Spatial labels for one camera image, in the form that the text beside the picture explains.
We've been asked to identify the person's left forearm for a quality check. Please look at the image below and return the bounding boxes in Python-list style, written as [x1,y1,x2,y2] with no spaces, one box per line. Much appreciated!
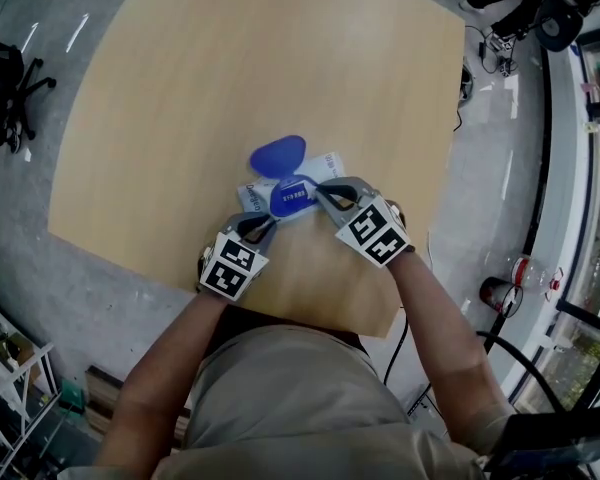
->
[93,287,231,469]

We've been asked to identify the black metal frame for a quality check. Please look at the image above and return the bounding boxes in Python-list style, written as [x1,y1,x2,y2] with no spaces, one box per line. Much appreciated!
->
[473,297,600,480]

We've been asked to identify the person's right forearm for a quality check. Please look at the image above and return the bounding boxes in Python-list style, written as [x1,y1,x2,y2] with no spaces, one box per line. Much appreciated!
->
[385,246,512,462]

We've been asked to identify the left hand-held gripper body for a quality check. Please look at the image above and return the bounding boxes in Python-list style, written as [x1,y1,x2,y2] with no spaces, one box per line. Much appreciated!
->
[197,220,272,302]

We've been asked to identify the black office chair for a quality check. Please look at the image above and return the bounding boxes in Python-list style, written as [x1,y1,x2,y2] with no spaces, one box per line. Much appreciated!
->
[0,33,58,158]

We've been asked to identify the clear plastic bottle red label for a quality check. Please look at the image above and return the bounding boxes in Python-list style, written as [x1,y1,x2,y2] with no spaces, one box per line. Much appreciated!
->
[508,254,567,290]

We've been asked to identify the red and black can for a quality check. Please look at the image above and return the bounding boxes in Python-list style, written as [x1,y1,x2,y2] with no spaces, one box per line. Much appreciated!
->
[479,276,525,315]

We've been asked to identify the black cable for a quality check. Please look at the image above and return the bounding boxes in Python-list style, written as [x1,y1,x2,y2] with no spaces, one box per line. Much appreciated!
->
[381,306,409,385]

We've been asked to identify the white wet wipe pack blue lid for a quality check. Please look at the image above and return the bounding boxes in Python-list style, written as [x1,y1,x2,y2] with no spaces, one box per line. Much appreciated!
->
[236,134,350,220]

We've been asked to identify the green box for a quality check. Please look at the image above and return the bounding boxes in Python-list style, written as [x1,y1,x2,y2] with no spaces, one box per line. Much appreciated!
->
[58,376,87,410]

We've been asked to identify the black round stool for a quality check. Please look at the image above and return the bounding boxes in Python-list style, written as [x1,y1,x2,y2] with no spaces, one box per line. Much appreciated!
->
[533,0,587,53]

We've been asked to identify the white metal rack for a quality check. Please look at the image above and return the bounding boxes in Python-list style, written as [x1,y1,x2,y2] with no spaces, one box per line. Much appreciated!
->
[0,340,59,480]

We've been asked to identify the person's beige shirt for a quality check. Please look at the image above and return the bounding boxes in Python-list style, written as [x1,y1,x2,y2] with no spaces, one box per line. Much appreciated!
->
[152,323,489,480]

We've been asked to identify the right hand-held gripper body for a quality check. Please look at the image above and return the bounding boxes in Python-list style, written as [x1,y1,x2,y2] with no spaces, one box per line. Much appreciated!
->
[334,176,413,270]

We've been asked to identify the wooden boards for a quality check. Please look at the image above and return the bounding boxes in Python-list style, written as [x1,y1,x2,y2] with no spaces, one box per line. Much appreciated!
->
[83,364,127,435]

